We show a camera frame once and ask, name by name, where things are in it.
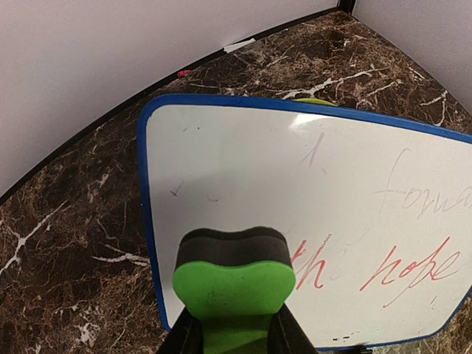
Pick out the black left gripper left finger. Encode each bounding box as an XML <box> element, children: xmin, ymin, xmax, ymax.
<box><xmin>156</xmin><ymin>308</ymin><xmax>203</xmax><ymax>354</ymax></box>

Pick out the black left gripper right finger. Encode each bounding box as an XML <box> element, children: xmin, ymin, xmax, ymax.
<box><xmin>271</xmin><ymin>305</ymin><xmax>318</xmax><ymax>354</ymax></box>

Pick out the green and black eraser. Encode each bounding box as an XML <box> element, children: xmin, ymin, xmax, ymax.
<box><xmin>173</xmin><ymin>226</ymin><xmax>296</xmax><ymax>353</ymax></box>

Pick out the blue framed whiteboard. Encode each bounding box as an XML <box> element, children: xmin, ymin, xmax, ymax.
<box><xmin>137</xmin><ymin>94</ymin><xmax>471</xmax><ymax>350</ymax></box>

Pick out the black whiteboard stand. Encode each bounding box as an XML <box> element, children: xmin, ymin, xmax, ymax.
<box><xmin>349</xmin><ymin>344</ymin><xmax>372</xmax><ymax>354</ymax></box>

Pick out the black right frame post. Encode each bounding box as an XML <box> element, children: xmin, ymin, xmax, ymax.
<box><xmin>337</xmin><ymin>0</ymin><xmax>356</xmax><ymax>14</ymax></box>

